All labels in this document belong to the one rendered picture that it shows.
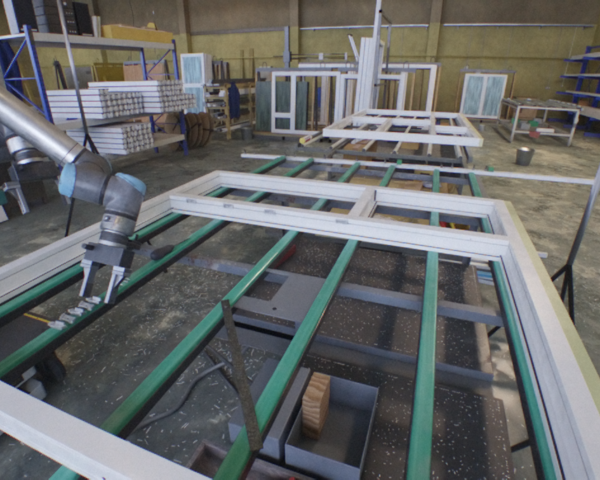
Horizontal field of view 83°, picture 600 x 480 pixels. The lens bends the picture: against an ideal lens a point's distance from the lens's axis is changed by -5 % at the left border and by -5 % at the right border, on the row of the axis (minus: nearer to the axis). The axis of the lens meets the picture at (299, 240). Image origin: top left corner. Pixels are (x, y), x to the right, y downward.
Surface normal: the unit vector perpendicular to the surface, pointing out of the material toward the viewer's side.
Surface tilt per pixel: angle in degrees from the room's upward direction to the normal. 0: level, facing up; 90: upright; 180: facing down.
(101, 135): 90
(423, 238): 90
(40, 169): 66
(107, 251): 52
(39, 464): 0
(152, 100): 90
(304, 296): 0
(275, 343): 0
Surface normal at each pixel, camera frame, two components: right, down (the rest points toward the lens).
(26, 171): 0.83, -0.19
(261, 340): 0.00, -0.90
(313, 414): -0.35, 0.40
